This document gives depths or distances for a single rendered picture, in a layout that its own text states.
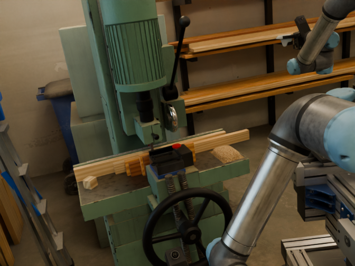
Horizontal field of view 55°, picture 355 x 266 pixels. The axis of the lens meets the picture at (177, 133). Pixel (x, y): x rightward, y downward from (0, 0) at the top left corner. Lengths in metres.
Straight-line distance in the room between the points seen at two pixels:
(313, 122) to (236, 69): 3.19
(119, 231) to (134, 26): 0.67
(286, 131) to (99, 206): 0.65
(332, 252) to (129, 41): 1.42
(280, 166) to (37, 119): 3.03
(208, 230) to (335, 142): 0.78
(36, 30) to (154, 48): 2.40
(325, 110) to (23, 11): 3.06
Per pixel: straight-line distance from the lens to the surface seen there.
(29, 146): 3.67
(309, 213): 1.60
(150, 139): 1.21
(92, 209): 1.14
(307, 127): 0.70
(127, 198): 1.14
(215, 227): 1.32
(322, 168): 1.52
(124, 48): 1.11
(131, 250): 1.25
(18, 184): 1.89
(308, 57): 1.60
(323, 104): 0.70
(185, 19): 1.09
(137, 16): 1.10
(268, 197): 0.79
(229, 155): 1.25
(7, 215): 2.70
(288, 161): 0.77
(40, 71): 3.48
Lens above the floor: 1.44
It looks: 20 degrees down
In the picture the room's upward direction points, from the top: 8 degrees counter-clockwise
